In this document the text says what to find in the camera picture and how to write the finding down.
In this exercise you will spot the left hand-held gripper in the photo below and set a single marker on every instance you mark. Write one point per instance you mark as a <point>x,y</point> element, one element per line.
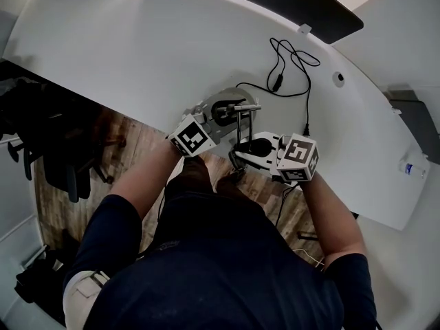
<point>190,137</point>

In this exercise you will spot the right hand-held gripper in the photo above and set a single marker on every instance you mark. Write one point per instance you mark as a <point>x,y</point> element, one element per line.
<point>299,156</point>

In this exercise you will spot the person's left forearm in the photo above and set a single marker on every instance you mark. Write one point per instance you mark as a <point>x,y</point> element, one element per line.
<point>148,177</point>

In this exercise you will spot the person's right forearm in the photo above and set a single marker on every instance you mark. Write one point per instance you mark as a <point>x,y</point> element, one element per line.
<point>330,211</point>

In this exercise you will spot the person's dark trousers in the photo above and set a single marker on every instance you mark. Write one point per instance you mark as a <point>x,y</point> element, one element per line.
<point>196,174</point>

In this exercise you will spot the person's navy shirt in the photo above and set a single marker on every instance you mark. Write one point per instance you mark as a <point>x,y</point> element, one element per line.
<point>213,270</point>

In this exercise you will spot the long dark grey partition panel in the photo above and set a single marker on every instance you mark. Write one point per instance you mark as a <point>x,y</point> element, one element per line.
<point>309,9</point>

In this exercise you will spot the small white bottle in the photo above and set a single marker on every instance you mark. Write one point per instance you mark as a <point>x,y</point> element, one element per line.
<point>412,169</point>

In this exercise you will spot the black office chair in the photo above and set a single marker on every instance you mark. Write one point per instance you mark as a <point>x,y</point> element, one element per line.
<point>51,139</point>

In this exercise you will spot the white waist pouch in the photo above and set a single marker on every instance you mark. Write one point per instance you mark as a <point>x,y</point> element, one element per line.
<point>80,301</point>

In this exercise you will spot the black bag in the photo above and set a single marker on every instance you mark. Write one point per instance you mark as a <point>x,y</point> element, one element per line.
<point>38,277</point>

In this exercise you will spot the white panel bracket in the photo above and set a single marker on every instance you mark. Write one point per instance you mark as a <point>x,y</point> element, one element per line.
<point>304,29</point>

